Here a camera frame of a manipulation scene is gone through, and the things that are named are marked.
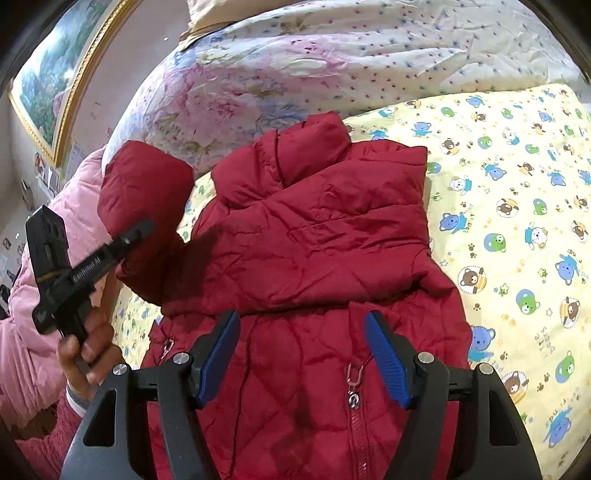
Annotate pink fleece blanket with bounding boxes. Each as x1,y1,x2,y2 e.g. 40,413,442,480
0,148,122,430

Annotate floral print quilt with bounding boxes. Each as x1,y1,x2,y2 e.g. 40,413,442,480
102,0,583,177

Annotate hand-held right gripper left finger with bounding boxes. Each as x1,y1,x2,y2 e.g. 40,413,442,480
60,310,242,480

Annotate red quilted padded jacket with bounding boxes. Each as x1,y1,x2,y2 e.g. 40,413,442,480
97,112,472,480

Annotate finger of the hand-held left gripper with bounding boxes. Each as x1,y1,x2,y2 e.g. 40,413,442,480
108,219,154,265

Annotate yellow bear print bed sheet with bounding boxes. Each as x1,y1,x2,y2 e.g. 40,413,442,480
111,85,591,480

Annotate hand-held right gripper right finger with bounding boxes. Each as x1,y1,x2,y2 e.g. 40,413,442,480
364,310,543,480

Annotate person's left forearm pink sleeve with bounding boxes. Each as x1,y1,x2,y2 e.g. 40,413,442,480
14,382,95,480

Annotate paper notes on wall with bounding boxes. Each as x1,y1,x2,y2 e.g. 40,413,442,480
33,142,85,197

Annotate beige pillow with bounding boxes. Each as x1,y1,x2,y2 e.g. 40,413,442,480
179,0,324,48

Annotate person's left hand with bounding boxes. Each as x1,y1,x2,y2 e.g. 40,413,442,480
56,305,126,403

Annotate gold framed landscape painting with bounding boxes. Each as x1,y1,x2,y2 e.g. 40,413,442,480
9,0,136,168

